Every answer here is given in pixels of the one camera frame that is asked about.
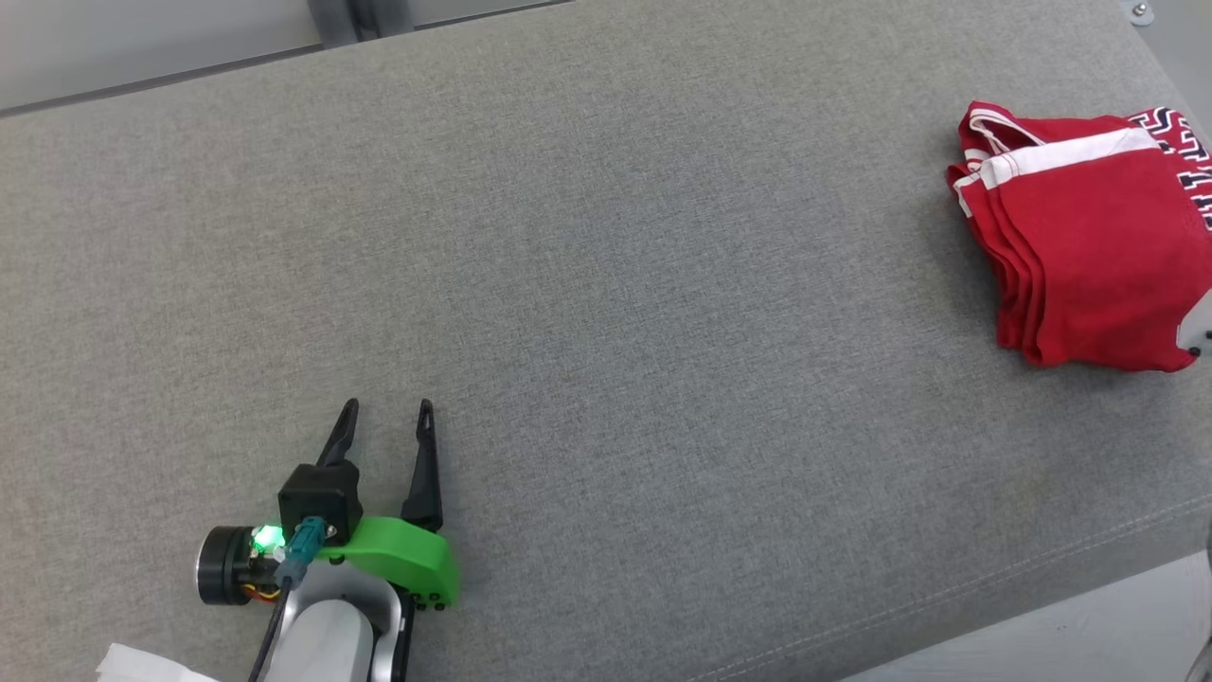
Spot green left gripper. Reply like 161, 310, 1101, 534
314, 397, 463, 611

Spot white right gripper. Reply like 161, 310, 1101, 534
1176, 289, 1212, 360

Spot red shorts with white hem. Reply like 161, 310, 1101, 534
945, 100, 1203, 372

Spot red jersey with white bands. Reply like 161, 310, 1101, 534
1125, 106, 1212, 234

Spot white tape tag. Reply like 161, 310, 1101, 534
95, 642, 221, 682

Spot left black cable teal plug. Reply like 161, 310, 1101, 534
248, 516, 330, 682

